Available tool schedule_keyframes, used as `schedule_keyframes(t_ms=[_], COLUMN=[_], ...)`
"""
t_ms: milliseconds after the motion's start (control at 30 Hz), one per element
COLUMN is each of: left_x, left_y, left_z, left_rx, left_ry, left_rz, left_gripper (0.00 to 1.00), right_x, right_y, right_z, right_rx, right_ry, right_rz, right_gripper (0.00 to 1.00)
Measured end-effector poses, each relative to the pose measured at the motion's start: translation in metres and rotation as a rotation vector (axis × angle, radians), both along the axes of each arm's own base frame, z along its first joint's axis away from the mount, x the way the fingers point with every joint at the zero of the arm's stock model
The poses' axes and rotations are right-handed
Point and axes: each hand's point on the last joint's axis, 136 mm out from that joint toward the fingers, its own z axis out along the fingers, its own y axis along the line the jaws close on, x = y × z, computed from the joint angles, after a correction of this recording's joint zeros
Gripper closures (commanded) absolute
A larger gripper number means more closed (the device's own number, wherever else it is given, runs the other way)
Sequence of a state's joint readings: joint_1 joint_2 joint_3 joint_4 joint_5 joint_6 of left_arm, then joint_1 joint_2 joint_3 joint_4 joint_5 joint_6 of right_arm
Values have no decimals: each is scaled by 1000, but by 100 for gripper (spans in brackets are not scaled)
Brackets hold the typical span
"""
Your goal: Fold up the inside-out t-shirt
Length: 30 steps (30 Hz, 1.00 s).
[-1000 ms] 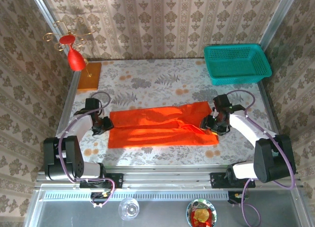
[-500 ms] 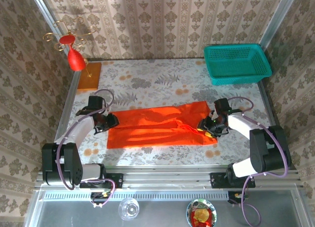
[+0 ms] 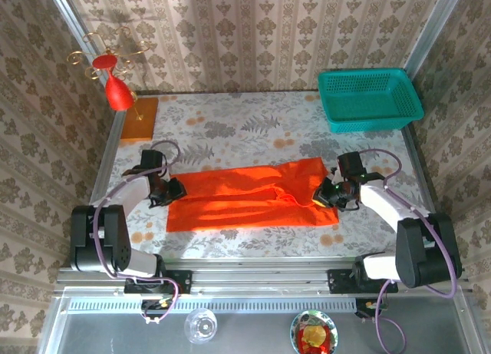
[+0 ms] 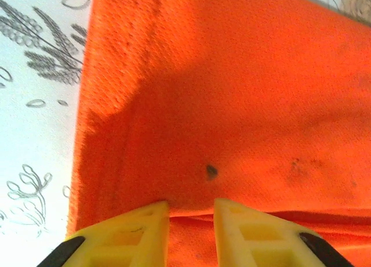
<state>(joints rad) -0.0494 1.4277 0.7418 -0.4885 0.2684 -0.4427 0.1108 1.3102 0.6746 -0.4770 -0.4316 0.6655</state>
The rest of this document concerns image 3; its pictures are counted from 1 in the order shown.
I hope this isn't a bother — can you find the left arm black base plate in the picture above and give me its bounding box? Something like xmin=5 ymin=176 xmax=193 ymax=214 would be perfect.
xmin=124 ymin=269 xmax=193 ymax=296

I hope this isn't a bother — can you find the red goblet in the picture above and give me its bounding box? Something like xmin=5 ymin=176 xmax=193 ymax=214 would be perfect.
xmin=91 ymin=54 xmax=131 ymax=111

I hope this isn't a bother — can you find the grey slotted cable duct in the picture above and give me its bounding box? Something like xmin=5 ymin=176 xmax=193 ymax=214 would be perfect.
xmin=67 ymin=296 xmax=356 ymax=313

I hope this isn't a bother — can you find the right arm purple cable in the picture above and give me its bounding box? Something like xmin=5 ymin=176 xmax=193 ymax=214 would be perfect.
xmin=360 ymin=148 xmax=463 ymax=353

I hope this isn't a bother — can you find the gold wire stand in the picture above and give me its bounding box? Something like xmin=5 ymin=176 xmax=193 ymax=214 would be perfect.
xmin=68 ymin=26 xmax=153 ymax=121

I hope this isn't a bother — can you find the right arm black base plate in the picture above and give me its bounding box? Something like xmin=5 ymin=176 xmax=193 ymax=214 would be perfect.
xmin=327 ymin=268 xmax=399 ymax=295

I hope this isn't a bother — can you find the floral table mat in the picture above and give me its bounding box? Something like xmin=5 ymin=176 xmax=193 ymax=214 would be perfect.
xmin=90 ymin=91 xmax=440 ymax=260

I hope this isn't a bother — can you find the clear drinking glass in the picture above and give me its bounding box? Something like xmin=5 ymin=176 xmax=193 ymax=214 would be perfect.
xmin=183 ymin=307 xmax=219 ymax=346

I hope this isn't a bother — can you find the orange wooden base board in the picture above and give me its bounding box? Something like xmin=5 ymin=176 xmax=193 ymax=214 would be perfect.
xmin=120 ymin=96 xmax=160 ymax=142

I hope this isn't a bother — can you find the patterned bowl with food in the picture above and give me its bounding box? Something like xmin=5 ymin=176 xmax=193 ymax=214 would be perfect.
xmin=289 ymin=309 xmax=339 ymax=354

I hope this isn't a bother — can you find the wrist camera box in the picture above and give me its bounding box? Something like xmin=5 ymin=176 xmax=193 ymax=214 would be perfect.
xmin=336 ymin=151 xmax=364 ymax=177
xmin=140 ymin=150 xmax=165 ymax=171

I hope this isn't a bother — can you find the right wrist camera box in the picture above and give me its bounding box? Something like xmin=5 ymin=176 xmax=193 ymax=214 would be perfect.
xmin=336 ymin=151 xmax=364 ymax=177

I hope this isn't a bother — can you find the teal plastic basket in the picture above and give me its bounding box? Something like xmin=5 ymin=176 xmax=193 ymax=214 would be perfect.
xmin=317 ymin=68 xmax=426 ymax=134

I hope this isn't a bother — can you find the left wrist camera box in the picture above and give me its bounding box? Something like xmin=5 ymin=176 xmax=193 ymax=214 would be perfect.
xmin=140 ymin=150 xmax=165 ymax=171

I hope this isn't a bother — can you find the aluminium rail beam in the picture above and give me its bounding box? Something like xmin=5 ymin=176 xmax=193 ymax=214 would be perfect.
xmin=53 ymin=258 xmax=475 ymax=297

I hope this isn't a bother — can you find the orange t-shirt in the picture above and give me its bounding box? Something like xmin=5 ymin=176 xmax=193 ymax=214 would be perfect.
xmin=165 ymin=157 xmax=340 ymax=233

